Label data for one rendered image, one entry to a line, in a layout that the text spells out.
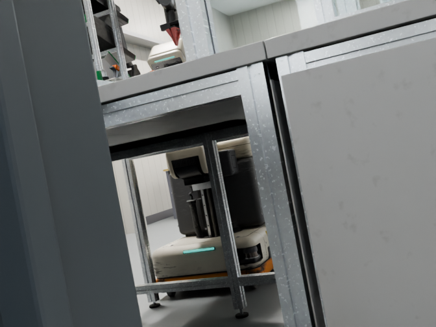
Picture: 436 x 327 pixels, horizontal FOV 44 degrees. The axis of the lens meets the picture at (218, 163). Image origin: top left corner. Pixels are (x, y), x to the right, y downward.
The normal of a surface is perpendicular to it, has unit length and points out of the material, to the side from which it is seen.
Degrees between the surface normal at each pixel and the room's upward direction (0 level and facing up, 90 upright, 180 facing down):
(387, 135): 90
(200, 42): 90
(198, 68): 90
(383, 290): 90
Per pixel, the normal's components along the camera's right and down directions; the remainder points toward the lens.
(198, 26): -0.40, 0.07
